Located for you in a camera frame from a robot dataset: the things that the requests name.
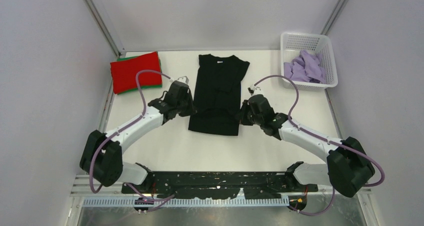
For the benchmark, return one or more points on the black t shirt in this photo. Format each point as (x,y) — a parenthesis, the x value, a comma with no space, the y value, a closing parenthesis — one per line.
(217,95)

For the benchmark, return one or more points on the purple crumpled t shirt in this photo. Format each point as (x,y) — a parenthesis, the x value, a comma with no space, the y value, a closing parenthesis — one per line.
(306,68)

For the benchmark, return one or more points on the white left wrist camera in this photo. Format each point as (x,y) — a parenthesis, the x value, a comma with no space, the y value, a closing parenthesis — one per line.
(182,79)

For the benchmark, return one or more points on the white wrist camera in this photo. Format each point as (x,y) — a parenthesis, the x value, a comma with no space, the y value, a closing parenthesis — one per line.
(254,90)
(182,79)

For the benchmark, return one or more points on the red folded t shirt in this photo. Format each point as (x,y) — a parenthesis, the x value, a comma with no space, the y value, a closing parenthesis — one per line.
(132,72)

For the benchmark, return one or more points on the aluminium corner post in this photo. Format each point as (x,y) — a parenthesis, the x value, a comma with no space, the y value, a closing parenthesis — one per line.
(336,12)
(105,24)

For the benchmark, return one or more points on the green folded t shirt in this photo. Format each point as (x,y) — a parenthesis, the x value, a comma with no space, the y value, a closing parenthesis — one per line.
(155,83)

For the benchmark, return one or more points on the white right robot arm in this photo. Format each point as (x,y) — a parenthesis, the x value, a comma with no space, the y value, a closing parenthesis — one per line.
(344,166)

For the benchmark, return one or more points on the left aluminium corner post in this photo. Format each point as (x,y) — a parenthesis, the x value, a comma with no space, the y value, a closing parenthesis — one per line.
(105,24)

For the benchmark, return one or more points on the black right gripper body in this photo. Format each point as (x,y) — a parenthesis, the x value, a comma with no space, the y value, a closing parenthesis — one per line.
(248,118)

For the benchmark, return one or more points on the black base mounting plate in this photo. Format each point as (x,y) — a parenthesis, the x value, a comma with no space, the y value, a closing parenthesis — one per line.
(219,185)

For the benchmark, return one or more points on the white plastic basket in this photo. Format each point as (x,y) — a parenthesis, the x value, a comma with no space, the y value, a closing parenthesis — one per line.
(292,43)

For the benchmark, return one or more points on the white slotted cable duct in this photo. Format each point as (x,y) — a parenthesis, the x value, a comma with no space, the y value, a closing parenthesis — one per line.
(239,201)

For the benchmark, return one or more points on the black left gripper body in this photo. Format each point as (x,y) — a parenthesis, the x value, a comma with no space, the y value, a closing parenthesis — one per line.
(185,108)

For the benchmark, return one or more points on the right aluminium corner post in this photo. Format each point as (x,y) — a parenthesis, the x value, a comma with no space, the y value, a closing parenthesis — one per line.
(336,12)

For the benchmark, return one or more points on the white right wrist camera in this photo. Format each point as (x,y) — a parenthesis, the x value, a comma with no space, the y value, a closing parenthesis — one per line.
(254,90)

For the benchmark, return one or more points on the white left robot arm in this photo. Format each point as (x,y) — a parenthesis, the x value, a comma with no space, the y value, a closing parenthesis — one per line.
(102,157)

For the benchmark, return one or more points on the aluminium frame rail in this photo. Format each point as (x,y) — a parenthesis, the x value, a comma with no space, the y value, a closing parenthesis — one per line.
(81,188)

